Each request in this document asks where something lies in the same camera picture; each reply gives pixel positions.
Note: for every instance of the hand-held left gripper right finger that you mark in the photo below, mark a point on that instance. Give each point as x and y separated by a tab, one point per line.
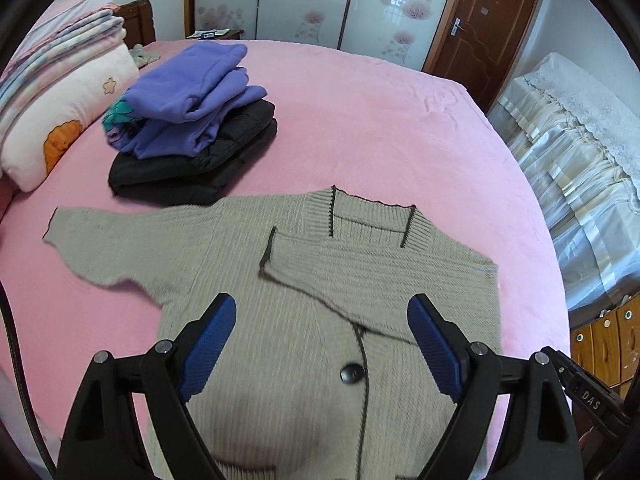
435	345

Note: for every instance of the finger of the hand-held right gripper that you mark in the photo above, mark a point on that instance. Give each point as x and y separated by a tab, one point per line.
557	357

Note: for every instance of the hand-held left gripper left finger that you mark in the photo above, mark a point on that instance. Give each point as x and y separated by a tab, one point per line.
212	340

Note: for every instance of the grey knit cardigan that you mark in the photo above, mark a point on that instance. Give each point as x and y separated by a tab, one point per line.
310	280

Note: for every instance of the wooden drawer cabinet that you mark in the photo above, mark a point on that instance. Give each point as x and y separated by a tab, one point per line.
600	330

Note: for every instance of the black folded padded jacket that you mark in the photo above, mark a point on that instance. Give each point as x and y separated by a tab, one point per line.
165	175

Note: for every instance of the white curtain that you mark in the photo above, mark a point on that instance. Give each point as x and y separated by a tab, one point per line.
575	160

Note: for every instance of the pink bed sheet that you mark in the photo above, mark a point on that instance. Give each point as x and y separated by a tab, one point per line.
375	135

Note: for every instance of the purple folded sweatshirt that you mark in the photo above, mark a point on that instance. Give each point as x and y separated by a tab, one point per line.
190	90

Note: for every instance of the white cartoon print pillow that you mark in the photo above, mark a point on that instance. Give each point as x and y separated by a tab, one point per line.
65	105

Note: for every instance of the small grey plush toy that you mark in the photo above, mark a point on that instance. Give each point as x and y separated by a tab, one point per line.
140	55

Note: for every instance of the wooden nightstand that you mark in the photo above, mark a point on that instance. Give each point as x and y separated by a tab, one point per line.
235	35

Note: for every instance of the brown wooden door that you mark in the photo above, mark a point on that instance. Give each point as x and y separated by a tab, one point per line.
480	35

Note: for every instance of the wooden headboard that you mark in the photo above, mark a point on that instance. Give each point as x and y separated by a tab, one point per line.
137	22

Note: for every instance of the pink striped folded quilt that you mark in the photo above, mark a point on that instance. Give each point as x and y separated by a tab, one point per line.
60	35

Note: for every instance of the frosted floral wardrobe doors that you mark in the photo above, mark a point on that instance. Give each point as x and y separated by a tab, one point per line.
300	5

